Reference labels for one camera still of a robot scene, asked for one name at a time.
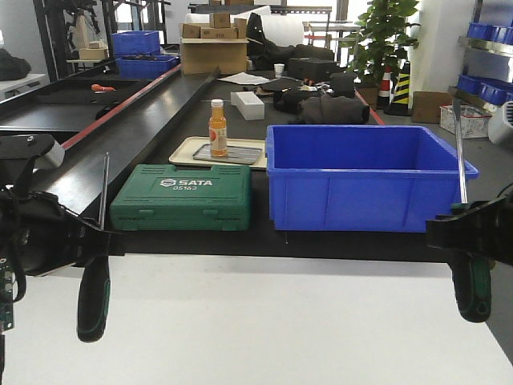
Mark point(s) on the white paper cup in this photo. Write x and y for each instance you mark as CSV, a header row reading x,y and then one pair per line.
x,y
279,69

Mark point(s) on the orange juice bottle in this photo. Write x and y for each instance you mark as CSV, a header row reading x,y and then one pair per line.
x,y
217,129

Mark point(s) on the large blue plastic bin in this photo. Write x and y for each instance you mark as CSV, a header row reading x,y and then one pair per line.
x,y
383,178

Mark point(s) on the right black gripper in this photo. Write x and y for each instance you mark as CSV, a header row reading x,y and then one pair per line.
x,y
483,228

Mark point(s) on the large cardboard box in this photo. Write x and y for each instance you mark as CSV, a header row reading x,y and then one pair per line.
x,y
199,55

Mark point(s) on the potted green plant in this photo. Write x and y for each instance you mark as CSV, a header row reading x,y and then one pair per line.
x,y
382,40

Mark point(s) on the yellow-black traffic cone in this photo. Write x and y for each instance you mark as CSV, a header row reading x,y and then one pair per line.
x,y
399,105

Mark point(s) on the small grey metal tray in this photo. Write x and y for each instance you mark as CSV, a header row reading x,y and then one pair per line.
x,y
236,155

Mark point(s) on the brown cardboard box on floor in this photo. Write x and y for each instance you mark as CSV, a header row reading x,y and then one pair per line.
x,y
426,106

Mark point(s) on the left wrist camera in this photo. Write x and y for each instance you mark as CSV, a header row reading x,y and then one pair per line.
x,y
42,151

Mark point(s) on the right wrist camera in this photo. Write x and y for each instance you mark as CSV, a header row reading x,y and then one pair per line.
x,y
500,126

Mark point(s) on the dark folded cloth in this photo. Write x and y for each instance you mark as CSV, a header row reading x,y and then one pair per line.
x,y
333,110

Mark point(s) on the blue crate on conveyor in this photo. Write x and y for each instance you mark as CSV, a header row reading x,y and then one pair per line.
x,y
145,67

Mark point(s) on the green SATA tool case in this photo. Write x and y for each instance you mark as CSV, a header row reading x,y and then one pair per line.
x,y
163,197

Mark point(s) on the beige plastic tray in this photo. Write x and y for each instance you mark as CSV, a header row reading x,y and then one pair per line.
x,y
183,154

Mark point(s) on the green-black cross screwdriver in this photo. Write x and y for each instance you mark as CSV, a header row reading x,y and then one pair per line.
x,y
93,299

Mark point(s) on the white rectangular box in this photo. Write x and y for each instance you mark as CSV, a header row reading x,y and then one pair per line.
x,y
249,105

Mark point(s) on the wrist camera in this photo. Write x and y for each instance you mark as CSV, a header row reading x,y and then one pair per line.
x,y
500,126
42,151

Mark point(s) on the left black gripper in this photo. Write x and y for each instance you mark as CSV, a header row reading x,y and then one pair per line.
x,y
42,236

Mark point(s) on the white wire basket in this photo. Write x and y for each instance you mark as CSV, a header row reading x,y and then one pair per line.
x,y
474,122

